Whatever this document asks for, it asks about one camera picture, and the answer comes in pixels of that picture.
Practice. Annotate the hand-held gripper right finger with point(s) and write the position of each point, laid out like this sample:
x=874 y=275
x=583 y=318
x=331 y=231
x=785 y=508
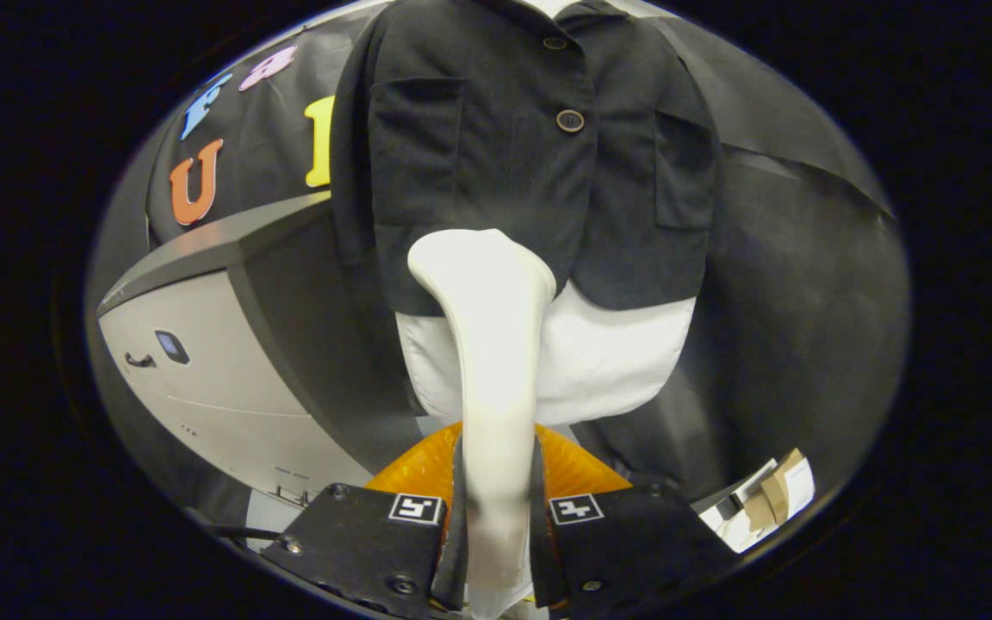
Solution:
x=544 y=551

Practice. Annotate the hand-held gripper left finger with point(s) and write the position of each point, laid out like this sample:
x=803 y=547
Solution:
x=455 y=551

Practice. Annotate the black button jacket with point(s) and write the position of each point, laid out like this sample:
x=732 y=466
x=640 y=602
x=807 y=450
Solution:
x=496 y=155

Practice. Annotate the white mannequin torso on stand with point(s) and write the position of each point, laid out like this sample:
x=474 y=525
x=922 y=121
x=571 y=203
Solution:
x=616 y=362

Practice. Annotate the cardboard box with papers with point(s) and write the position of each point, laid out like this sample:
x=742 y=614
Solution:
x=771 y=499

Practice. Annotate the grey cabinet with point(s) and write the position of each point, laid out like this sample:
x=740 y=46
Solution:
x=203 y=362

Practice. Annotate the black backdrop cloth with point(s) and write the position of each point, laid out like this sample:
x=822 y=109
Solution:
x=806 y=301

